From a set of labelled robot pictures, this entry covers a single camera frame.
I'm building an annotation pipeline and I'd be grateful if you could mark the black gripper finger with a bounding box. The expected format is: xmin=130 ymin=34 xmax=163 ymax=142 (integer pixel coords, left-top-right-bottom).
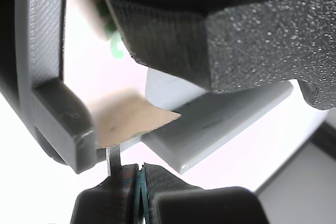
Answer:
xmin=141 ymin=163 xmax=270 ymax=224
xmin=101 ymin=0 xmax=336 ymax=110

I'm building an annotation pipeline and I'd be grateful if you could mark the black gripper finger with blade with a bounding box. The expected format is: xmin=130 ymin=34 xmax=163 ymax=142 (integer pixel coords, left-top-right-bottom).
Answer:
xmin=69 ymin=145 xmax=140 ymax=224

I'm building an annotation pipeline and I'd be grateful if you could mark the grey fixture on black legs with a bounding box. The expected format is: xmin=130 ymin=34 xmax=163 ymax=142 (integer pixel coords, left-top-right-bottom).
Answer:
xmin=0 ymin=0 xmax=295 ymax=175

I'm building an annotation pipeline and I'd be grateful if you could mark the white paper card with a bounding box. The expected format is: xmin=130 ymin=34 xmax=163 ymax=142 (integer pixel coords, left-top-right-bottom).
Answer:
xmin=62 ymin=0 xmax=182 ymax=149

